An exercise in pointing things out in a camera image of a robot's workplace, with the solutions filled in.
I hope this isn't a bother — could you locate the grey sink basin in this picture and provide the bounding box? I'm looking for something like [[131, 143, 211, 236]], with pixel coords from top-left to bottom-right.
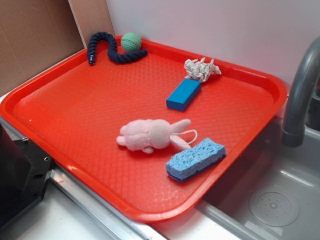
[[151, 117, 320, 240]]

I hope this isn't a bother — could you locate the navy blue rope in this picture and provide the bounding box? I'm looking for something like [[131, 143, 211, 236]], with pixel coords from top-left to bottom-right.
[[87, 31, 149, 67]]

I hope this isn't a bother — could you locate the grey faucet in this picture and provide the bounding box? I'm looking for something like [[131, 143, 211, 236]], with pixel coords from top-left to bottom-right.
[[281, 38, 320, 147]]

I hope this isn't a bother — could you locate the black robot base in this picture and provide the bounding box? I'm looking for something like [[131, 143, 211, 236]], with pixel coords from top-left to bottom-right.
[[0, 126, 53, 231]]

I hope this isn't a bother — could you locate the green textured ball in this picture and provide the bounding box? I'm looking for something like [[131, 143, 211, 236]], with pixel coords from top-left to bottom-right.
[[120, 32, 142, 53]]

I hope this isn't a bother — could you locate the pink plush bunny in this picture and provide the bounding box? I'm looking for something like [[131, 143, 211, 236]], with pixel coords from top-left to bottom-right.
[[116, 119, 198, 154]]

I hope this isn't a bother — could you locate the crumpled white paper ball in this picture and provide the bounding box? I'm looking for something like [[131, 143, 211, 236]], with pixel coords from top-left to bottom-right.
[[184, 57, 222, 83]]

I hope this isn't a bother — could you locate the red plastic tray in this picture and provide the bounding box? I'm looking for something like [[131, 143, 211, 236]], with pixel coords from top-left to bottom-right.
[[0, 40, 287, 223]]

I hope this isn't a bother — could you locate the blue rectangular block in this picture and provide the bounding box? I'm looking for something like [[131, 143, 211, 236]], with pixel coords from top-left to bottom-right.
[[166, 79, 201, 112]]

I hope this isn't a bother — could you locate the brown cardboard panel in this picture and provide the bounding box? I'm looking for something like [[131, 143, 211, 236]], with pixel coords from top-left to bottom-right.
[[0, 0, 114, 96]]

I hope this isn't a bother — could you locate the blue sponge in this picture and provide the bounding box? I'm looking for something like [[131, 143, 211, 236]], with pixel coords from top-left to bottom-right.
[[165, 138, 227, 182]]

